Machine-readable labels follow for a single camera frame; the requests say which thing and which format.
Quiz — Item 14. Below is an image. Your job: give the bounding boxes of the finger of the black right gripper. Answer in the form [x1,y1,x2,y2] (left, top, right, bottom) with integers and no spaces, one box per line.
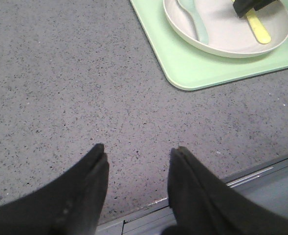
[233,0,275,18]

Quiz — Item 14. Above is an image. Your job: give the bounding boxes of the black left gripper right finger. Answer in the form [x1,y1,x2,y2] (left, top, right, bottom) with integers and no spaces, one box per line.
[167,146,288,235]

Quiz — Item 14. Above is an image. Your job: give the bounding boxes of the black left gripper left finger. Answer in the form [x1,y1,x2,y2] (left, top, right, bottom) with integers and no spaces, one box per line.
[0,143,109,235]

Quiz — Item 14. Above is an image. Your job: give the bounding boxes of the white round plate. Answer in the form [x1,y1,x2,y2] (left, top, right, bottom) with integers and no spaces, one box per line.
[163,0,288,58]

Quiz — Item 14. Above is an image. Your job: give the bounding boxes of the yellow plastic fork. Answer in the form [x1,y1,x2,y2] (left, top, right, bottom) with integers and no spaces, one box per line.
[245,9,271,45]

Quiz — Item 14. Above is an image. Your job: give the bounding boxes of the light green spoon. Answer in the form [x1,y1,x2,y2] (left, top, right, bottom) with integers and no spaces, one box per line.
[178,0,209,45]

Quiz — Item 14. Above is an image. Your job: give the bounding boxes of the light green rectangular tray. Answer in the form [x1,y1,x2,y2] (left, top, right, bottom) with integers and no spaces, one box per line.
[132,0,288,91]

